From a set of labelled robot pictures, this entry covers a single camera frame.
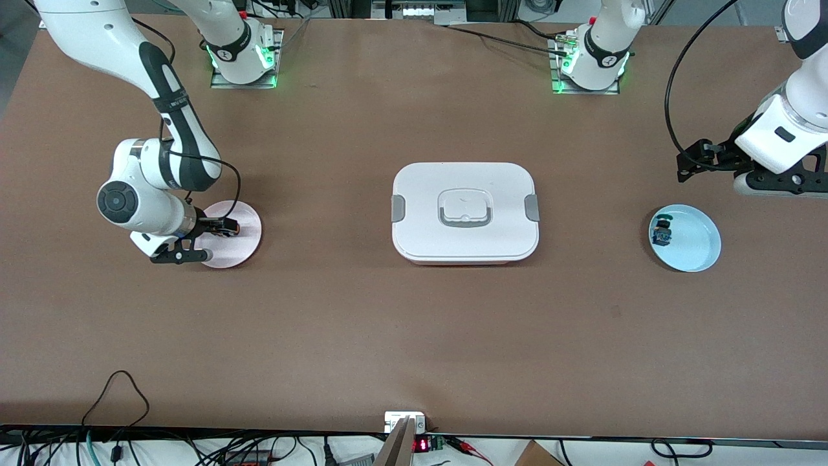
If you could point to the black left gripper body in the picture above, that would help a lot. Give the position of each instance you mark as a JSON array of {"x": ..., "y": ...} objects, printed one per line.
[{"x": 722, "y": 158}]

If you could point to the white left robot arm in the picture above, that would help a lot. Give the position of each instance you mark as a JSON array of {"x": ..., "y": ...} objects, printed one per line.
[{"x": 601, "y": 65}]

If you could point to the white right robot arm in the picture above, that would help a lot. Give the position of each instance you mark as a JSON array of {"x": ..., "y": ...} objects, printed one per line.
[{"x": 71, "y": 32}]

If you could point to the white socket box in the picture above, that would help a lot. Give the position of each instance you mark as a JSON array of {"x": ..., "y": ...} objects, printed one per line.
[{"x": 417, "y": 421}]

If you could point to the pale pink round plate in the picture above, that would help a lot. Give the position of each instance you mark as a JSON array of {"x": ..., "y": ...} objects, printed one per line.
[{"x": 246, "y": 249}]

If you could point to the light blue round plate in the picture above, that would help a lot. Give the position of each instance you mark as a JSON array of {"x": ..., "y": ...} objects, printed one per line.
[{"x": 695, "y": 239}]

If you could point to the black device with lights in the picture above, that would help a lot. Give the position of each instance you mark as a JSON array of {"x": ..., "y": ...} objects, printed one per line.
[{"x": 420, "y": 11}]

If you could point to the red digit display module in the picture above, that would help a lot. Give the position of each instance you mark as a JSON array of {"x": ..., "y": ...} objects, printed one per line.
[{"x": 422, "y": 444}]

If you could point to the brown cardboard piece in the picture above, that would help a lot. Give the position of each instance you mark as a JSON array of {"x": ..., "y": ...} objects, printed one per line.
[{"x": 533, "y": 456}]

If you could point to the blue and black switch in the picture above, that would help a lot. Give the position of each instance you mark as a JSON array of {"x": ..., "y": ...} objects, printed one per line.
[{"x": 662, "y": 234}]

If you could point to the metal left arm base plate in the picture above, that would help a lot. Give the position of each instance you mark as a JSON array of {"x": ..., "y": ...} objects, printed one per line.
[{"x": 582, "y": 92}]

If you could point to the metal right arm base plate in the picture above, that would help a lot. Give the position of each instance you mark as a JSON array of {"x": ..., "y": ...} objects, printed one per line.
[{"x": 223, "y": 84}]

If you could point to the grey camera post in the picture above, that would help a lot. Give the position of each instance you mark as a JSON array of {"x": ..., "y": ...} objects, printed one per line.
[{"x": 396, "y": 450}]

